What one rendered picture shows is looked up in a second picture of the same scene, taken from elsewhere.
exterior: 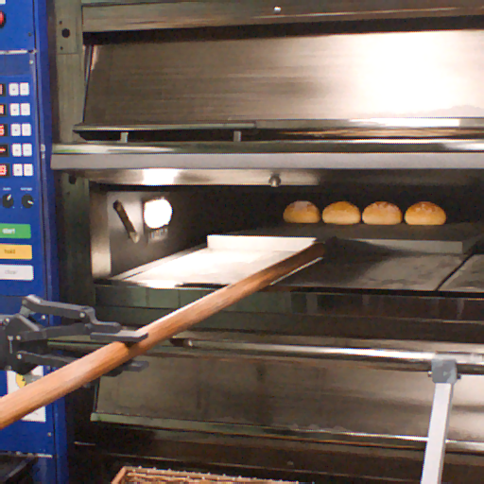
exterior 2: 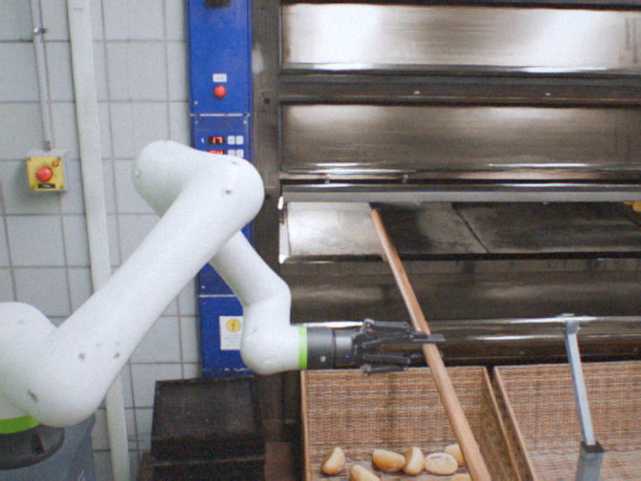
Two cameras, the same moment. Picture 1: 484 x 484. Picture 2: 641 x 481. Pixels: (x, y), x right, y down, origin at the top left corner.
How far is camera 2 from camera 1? 1.08 m
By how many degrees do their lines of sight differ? 26
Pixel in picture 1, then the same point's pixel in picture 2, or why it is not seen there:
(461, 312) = (511, 267)
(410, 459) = (475, 347)
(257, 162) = (426, 198)
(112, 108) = (301, 152)
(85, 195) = (276, 206)
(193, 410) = not seen: hidden behind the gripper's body
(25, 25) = (241, 96)
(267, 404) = not seen: hidden behind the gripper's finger
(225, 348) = (447, 324)
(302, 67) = (428, 128)
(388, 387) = (465, 309)
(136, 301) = (310, 271)
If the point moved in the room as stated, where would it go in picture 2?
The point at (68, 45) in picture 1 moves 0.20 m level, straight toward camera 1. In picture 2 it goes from (268, 109) to (307, 122)
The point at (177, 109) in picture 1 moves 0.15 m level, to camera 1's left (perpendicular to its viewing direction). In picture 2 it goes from (348, 154) to (295, 158)
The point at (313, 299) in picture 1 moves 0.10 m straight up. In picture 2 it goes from (425, 264) to (428, 231)
